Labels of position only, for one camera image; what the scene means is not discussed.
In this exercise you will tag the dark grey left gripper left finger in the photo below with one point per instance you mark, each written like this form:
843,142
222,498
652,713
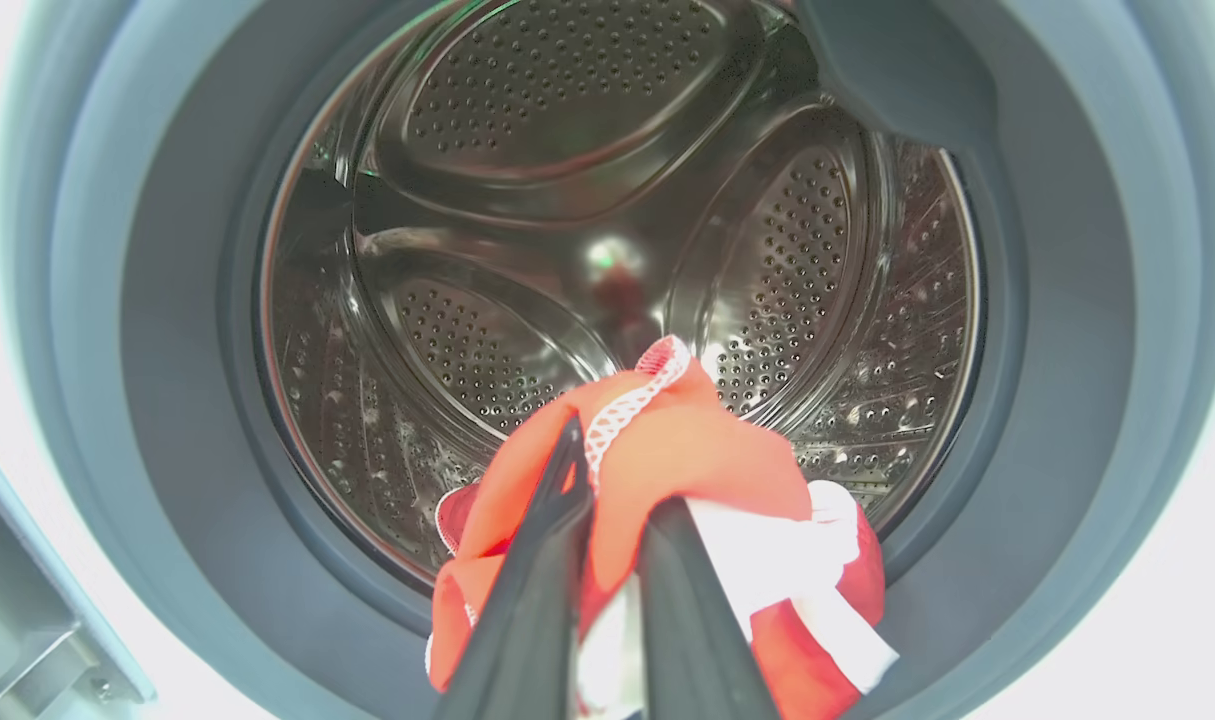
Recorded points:
527,620

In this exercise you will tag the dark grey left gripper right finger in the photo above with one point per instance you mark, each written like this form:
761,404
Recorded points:
687,630

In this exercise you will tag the red and white garment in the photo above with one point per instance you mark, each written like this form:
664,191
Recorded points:
697,450

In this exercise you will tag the white front-load washing machine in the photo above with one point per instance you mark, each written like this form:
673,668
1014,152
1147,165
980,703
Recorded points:
167,350

